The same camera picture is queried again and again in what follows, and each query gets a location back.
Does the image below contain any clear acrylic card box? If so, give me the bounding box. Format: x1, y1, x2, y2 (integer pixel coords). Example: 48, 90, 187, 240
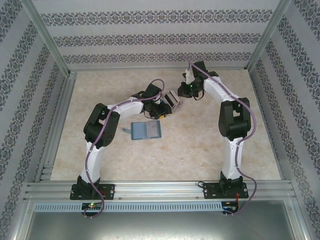
163, 88, 185, 113

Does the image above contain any white card with pink print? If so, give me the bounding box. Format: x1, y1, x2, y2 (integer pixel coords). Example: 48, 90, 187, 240
146, 121, 161, 138

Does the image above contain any blue leather card holder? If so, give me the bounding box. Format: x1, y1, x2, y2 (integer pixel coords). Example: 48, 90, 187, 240
122, 120, 163, 141

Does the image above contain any grey metal panel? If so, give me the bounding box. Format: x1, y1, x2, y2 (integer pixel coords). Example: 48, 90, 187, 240
12, 211, 308, 240

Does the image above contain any aluminium frame bar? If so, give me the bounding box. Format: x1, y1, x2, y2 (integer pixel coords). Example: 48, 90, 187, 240
68, 65, 248, 73

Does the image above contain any purple cable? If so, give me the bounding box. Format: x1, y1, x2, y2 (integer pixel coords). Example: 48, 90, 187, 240
183, 55, 258, 218
84, 78, 166, 220

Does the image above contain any aluminium mounting rail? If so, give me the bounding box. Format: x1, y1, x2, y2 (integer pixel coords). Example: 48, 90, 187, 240
23, 181, 297, 201

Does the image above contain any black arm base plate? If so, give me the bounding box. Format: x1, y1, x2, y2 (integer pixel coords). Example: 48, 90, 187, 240
203, 182, 250, 200
70, 183, 116, 201

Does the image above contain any slotted grey cable duct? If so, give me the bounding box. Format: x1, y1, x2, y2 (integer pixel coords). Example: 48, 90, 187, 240
33, 201, 223, 212

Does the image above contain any aluminium side rail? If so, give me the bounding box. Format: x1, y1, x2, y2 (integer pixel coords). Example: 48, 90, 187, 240
34, 72, 78, 182

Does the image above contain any aluminium frame post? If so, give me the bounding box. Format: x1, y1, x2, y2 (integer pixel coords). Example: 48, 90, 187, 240
22, 0, 73, 77
246, 0, 293, 72

